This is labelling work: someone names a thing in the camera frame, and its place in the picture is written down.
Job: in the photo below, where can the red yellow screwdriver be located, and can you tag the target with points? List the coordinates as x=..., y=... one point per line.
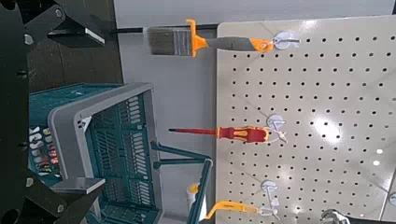
x=243, y=134

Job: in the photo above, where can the beige pegboard panel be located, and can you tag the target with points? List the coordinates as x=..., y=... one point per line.
x=311, y=77
x=391, y=211

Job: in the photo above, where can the teal grey plastic crate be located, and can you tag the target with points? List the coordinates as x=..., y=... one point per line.
x=124, y=149

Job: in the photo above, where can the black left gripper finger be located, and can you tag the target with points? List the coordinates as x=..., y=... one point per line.
x=71, y=199
x=71, y=31

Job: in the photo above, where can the orange grey paintbrush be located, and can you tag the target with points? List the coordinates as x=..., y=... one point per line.
x=230, y=43

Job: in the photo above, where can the white bottle yellow cap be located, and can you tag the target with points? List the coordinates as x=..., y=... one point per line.
x=191, y=199

